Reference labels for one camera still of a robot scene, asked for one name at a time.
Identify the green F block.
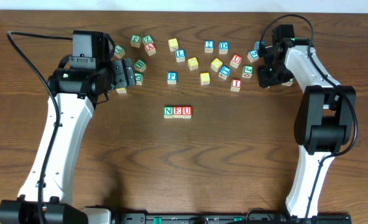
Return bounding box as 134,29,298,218
130,35,141,48

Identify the red u block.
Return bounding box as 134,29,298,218
182,106,192,119
230,54,243,68

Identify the green B block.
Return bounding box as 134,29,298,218
134,58,147,72

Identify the yellow K block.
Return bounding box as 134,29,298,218
116,87,127,94

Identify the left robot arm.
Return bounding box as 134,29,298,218
0,30,136,223

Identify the yellow S block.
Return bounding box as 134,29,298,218
200,72,211,85

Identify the blue 2 block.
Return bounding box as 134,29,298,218
205,40,214,53

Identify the yellow O block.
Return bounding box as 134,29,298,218
211,58,223,72

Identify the green 7 block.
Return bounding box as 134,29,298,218
114,45,126,58

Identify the blue D block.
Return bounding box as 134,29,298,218
219,42,229,54

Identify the blue L block centre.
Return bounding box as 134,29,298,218
175,49,186,62

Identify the green 4 block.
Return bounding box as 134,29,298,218
282,78,295,86

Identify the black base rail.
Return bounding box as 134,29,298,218
83,207,352,224

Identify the blue P block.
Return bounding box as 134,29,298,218
167,72,177,85

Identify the green J block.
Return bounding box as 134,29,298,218
242,65,254,78

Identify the red E block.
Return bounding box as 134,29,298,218
172,106,183,118

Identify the green Z block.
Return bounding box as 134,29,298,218
142,35,154,45

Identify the yellow block centre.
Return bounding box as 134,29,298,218
188,57,199,70

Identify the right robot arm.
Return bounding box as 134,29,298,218
257,24,356,222

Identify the red I block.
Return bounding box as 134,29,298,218
230,79,242,92

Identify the blue T block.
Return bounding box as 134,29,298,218
219,65,231,80

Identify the blue 5 block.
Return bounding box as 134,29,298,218
247,49,259,63

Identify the red A block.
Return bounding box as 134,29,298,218
144,42,156,56

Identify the yellow top block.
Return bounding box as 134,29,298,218
168,38,179,52

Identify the green V block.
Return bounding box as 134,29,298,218
135,72,144,85

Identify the green N block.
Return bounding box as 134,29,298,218
163,106,173,119

